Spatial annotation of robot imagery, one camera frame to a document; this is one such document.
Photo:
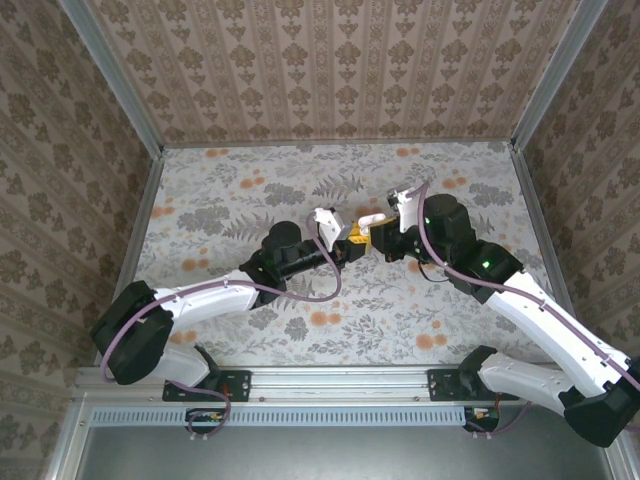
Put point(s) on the aluminium mounting rail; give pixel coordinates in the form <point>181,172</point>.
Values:
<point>340,382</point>

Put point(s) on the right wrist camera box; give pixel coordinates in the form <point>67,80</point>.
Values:
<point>400,192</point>

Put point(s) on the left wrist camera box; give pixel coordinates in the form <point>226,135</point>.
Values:
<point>330,225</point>

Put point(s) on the black connector board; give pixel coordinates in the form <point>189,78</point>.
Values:
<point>482,420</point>
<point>205,420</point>

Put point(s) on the aluminium table side rail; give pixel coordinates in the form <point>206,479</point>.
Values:
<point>540,225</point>
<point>133,250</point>

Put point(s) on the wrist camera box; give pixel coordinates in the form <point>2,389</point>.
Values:
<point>400,192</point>
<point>330,225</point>

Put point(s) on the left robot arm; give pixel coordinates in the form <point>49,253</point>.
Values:
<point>210,305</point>

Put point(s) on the aluminium frame post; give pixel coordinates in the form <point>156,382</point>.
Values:
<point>114,75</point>
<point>555,75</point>

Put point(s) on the white earbud charging case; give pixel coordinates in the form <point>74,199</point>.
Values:
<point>372,218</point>

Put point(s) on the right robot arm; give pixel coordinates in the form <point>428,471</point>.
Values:
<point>540,335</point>

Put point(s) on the grey metal panel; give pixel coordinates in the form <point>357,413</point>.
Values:
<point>350,455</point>

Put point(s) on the aluminium frame bar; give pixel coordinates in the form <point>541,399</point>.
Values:
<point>615,450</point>
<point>67,445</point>

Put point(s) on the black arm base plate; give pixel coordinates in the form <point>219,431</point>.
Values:
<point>235,385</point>
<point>442,385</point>

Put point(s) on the aluminium table end rail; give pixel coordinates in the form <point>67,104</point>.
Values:
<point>340,143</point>

